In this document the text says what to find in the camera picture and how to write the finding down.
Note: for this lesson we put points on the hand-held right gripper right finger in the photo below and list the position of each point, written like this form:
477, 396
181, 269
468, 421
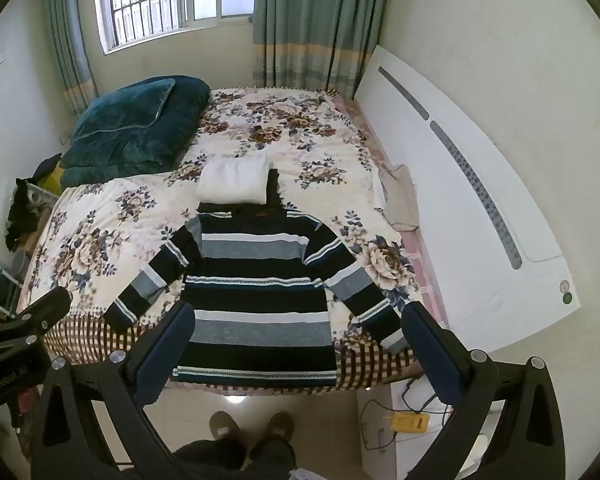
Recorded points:
432, 355

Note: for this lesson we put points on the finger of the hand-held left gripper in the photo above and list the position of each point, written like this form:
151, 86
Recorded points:
40, 312

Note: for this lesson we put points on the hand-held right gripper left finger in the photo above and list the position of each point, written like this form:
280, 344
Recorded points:
166, 347

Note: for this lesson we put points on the striped knit sweater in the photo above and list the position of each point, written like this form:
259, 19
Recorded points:
260, 280

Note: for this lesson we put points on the black clothes pile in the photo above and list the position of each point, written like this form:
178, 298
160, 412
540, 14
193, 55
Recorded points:
22, 210

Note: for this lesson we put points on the brown checkered blanket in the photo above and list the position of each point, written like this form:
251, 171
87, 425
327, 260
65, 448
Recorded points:
80, 347

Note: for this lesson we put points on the pink mattress sheet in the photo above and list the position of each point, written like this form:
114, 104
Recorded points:
425, 255

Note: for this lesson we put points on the person's left shoe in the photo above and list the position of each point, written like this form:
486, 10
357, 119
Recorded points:
225, 430

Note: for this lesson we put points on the person's shoe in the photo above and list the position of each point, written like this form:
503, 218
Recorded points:
225, 430
278, 427

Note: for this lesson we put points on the white headboard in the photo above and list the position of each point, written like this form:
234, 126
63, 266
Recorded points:
480, 265

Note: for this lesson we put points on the white bedside cabinet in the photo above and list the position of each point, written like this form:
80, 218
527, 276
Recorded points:
420, 457

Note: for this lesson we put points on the person's dark trousers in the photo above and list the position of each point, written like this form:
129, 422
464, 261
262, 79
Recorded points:
230, 460

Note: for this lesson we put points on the person's right shoe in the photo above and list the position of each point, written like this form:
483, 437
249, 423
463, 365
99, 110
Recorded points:
278, 427

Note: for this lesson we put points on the beige cloth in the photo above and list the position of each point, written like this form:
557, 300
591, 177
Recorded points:
400, 200

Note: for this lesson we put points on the white folded cloth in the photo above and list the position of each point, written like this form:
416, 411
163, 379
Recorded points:
232, 180

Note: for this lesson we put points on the dark teal quilt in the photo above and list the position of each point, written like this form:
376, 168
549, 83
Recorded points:
130, 125

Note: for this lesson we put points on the floral bedsheet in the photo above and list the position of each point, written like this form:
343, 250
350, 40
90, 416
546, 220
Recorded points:
290, 125

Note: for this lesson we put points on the green curtain with striped hem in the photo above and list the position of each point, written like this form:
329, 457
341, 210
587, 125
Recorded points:
310, 20
72, 40

